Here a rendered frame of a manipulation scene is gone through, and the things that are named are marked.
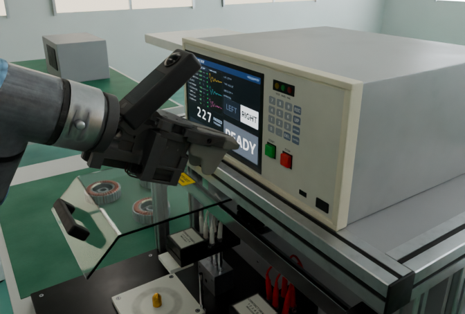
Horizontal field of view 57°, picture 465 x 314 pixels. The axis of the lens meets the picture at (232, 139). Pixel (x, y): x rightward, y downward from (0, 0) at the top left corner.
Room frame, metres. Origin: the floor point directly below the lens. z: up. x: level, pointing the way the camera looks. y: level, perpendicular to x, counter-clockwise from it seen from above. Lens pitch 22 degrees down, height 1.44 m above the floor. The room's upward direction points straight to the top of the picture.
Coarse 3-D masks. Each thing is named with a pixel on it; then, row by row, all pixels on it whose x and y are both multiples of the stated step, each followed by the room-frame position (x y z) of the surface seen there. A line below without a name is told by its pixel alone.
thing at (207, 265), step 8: (200, 264) 0.80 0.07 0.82; (208, 264) 0.79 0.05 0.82; (224, 264) 0.79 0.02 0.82; (200, 272) 0.80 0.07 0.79; (208, 272) 0.76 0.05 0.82; (216, 272) 0.76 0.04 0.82; (224, 272) 0.76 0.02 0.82; (232, 272) 0.77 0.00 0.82; (208, 280) 0.76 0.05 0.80; (216, 280) 0.75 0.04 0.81; (224, 280) 0.76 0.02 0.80; (232, 280) 0.77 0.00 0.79; (208, 288) 0.77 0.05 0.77; (216, 288) 0.75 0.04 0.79; (224, 288) 0.76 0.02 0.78
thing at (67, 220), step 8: (56, 208) 0.64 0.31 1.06; (64, 208) 0.63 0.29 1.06; (72, 208) 0.66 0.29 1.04; (64, 216) 0.61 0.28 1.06; (72, 216) 0.61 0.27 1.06; (64, 224) 0.59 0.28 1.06; (72, 224) 0.58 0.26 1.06; (72, 232) 0.57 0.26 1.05; (80, 232) 0.58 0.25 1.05; (88, 232) 0.59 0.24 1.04
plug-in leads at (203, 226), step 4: (200, 212) 0.80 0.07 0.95; (200, 216) 0.80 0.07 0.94; (212, 216) 0.77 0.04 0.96; (200, 220) 0.80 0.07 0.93; (212, 220) 0.76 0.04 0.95; (200, 224) 0.80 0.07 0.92; (204, 224) 0.77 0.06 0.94; (212, 224) 0.76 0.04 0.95; (216, 224) 0.80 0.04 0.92; (220, 224) 0.77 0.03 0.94; (200, 228) 0.80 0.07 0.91; (204, 228) 0.77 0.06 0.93; (212, 228) 0.76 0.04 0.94; (216, 228) 0.80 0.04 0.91; (220, 228) 0.77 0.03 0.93; (224, 228) 0.81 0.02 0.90; (200, 232) 0.80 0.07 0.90; (204, 232) 0.77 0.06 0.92; (212, 232) 0.76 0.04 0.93; (216, 232) 0.80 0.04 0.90; (220, 232) 0.77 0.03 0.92; (204, 236) 0.77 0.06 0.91; (212, 236) 0.76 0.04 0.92; (220, 236) 0.78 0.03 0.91; (212, 240) 0.76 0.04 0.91; (212, 244) 0.75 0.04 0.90
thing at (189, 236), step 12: (192, 228) 0.78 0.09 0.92; (168, 240) 0.75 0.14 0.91; (180, 240) 0.74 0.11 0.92; (192, 240) 0.74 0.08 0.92; (204, 240) 0.74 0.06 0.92; (216, 240) 0.77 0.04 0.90; (228, 240) 0.77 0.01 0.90; (168, 252) 0.75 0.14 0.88; (180, 252) 0.71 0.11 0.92; (192, 252) 0.72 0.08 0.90; (204, 252) 0.73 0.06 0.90; (216, 252) 0.75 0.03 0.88; (168, 264) 0.71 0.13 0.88; (180, 264) 0.71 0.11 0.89; (192, 264) 0.72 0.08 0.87; (216, 264) 0.78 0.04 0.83
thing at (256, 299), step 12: (288, 288) 0.62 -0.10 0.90; (240, 300) 0.57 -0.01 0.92; (252, 300) 0.57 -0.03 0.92; (264, 300) 0.57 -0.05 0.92; (240, 312) 0.54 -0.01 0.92; (252, 312) 0.54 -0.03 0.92; (264, 312) 0.54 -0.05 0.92; (276, 312) 0.54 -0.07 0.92; (300, 312) 0.57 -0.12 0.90; (312, 312) 0.57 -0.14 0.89
